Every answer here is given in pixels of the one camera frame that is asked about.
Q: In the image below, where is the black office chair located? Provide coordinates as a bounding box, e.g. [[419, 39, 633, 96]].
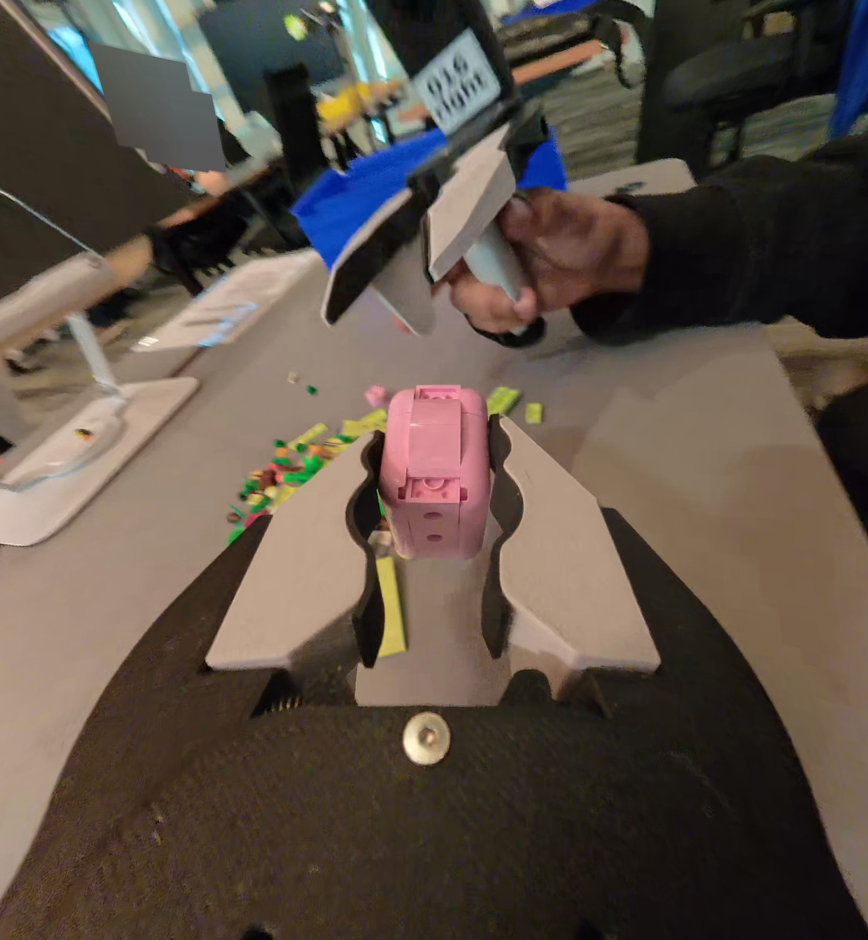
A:
[[657, 0, 846, 166]]

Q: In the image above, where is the white monitor stand base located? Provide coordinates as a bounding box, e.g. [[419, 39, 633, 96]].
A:
[[0, 312, 201, 549], [131, 248, 325, 355]]

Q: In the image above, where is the dark computer monitor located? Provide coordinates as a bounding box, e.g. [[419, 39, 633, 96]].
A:
[[0, 0, 229, 368]]

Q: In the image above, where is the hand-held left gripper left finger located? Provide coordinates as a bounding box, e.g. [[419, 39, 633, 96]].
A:
[[205, 432, 386, 671]]

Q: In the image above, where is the person's right forearm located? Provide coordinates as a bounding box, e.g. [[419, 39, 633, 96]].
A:
[[569, 95, 868, 348]]

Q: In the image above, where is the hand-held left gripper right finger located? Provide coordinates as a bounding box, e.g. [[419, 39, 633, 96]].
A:
[[480, 413, 662, 677]]

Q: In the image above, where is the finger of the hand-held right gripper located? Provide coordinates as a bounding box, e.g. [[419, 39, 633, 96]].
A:
[[423, 125, 520, 285], [320, 180, 444, 337]]

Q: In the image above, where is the person's right hand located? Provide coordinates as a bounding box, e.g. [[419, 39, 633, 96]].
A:
[[443, 186, 653, 339]]

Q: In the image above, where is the wide lime brick plate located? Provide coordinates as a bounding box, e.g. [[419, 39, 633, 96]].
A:
[[374, 554, 410, 659]]

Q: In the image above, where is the pink toy cube block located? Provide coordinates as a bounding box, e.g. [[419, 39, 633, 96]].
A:
[[378, 384, 495, 562]]

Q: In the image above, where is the pile of toy bricks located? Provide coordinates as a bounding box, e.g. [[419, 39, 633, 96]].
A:
[[224, 367, 546, 548]]

